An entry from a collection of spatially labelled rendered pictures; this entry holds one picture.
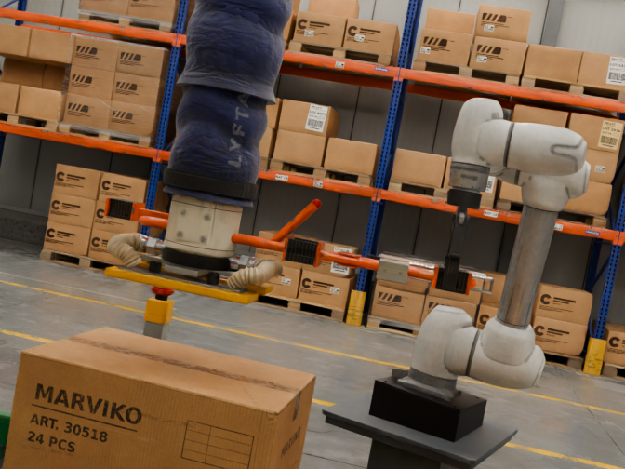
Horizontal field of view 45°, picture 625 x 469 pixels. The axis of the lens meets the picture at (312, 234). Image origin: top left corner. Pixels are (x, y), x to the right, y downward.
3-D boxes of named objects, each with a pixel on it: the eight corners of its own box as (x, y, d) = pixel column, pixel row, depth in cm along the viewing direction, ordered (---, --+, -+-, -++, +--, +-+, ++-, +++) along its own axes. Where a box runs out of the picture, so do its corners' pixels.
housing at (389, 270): (375, 278, 175) (378, 259, 175) (377, 275, 182) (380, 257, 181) (405, 284, 174) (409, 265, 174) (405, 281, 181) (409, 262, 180)
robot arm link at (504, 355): (471, 366, 252) (538, 386, 246) (462, 384, 238) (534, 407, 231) (525, 138, 231) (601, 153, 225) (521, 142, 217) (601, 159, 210)
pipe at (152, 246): (109, 260, 174) (113, 234, 173) (147, 253, 198) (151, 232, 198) (253, 288, 169) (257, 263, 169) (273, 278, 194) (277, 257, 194)
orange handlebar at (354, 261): (92, 219, 184) (94, 204, 183) (137, 218, 214) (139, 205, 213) (476, 293, 172) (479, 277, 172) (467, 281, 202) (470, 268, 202)
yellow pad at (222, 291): (102, 275, 172) (106, 254, 171) (119, 272, 182) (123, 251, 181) (247, 305, 168) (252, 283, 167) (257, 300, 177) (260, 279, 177)
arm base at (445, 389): (398, 373, 260) (402, 357, 259) (461, 394, 252) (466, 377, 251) (383, 380, 243) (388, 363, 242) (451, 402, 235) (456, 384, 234)
